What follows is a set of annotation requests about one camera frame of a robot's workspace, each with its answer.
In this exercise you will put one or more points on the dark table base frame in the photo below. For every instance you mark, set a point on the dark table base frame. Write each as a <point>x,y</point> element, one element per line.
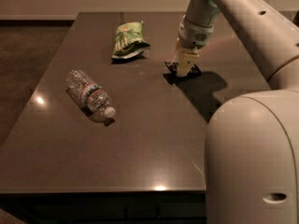
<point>150,207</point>

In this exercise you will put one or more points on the green chip bag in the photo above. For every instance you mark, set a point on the green chip bag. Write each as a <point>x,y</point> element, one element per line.
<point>129,41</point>

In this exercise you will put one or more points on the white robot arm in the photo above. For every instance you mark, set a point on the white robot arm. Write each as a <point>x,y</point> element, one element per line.
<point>252,141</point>

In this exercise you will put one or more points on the clear plastic water bottle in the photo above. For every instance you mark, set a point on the clear plastic water bottle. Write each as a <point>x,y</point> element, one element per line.
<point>90,94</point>

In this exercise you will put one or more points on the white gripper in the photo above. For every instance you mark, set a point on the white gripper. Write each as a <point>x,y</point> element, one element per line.
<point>193,35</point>

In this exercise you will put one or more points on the black chocolate rxbar wrapper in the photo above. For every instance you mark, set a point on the black chocolate rxbar wrapper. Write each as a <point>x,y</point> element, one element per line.
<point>179,71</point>

